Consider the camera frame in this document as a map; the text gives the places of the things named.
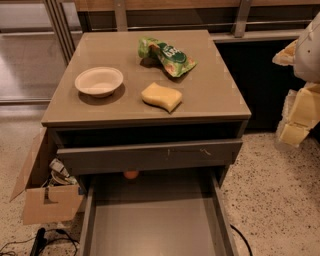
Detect grey open middle drawer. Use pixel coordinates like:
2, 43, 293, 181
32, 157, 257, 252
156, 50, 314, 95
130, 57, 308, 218
79, 169, 239, 256

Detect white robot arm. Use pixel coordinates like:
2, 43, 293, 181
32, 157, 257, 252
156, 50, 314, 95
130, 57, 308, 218
272, 14, 320, 147

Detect green chip bag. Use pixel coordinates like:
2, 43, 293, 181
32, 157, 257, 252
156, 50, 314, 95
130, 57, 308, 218
138, 37, 197, 78

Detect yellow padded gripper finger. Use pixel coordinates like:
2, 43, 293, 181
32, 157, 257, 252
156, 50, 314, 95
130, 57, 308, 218
276, 82, 320, 147
272, 40, 297, 66

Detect black cable right floor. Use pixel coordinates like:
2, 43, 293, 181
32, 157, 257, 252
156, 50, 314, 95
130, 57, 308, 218
229, 224, 254, 256

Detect grey drawer cabinet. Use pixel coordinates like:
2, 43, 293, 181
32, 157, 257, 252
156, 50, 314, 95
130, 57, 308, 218
42, 30, 250, 256

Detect white paper bowl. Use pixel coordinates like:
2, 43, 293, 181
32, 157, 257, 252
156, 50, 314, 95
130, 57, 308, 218
75, 67, 123, 98

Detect black power strip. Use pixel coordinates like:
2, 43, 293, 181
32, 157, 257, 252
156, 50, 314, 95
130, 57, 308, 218
29, 228, 47, 256

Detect orange ball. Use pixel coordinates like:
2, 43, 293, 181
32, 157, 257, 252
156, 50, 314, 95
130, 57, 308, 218
123, 171, 139, 180

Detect black cable floor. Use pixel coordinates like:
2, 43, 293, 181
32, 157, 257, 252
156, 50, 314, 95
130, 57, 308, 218
0, 228, 80, 256
229, 224, 254, 256

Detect grey top drawer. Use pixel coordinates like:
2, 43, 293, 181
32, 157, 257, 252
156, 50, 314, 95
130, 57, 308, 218
54, 120, 248, 176

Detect brown cardboard box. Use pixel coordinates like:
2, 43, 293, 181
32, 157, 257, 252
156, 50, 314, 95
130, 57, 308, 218
11, 128, 84, 225

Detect black cable left floor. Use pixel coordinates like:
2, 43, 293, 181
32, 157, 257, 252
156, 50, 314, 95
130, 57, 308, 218
0, 228, 80, 256

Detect yellow sponge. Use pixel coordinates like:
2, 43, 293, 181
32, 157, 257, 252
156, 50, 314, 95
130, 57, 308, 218
141, 83, 182, 113

